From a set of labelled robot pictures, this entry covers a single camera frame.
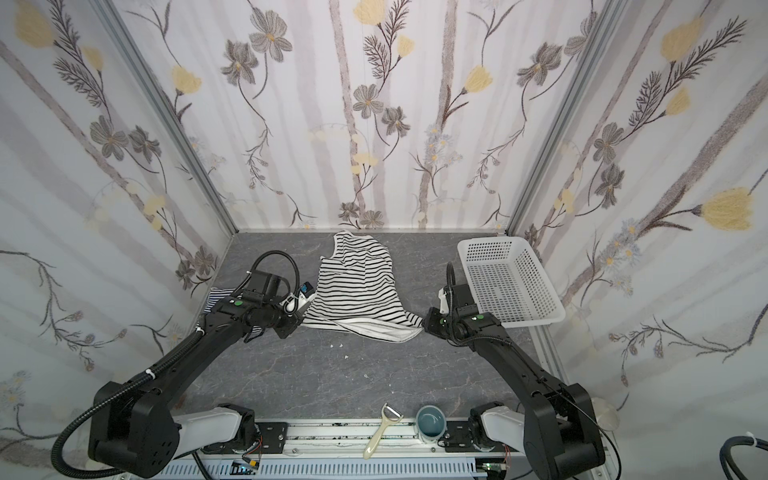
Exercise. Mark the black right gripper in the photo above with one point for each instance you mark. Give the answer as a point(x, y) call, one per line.
point(434, 322)

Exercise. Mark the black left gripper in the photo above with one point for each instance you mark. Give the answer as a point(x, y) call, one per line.
point(288, 324)

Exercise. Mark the black white striped tank top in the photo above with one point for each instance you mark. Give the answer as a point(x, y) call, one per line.
point(356, 293)

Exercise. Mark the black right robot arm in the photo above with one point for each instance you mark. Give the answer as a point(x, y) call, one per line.
point(556, 428)

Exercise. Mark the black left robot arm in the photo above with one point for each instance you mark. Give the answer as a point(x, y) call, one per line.
point(136, 432)

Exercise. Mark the white plastic laundry basket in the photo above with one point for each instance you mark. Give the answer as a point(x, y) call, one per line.
point(507, 280)

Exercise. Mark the teal ceramic mug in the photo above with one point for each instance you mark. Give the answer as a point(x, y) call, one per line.
point(430, 424)

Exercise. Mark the cream vegetable peeler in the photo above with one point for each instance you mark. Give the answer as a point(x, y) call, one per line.
point(389, 417)

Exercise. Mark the clear jar with metal lid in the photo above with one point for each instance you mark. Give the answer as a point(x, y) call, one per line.
point(606, 414)

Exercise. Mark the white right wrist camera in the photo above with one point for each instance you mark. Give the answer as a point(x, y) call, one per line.
point(443, 296)

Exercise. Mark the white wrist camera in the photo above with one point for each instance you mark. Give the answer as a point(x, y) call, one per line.
point(300, 296)
point(443, 296)

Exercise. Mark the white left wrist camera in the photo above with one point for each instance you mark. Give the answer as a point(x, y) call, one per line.
point(300, 296)

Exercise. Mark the aluminium mounting rail frame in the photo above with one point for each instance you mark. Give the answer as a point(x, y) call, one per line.
point(335, 449)

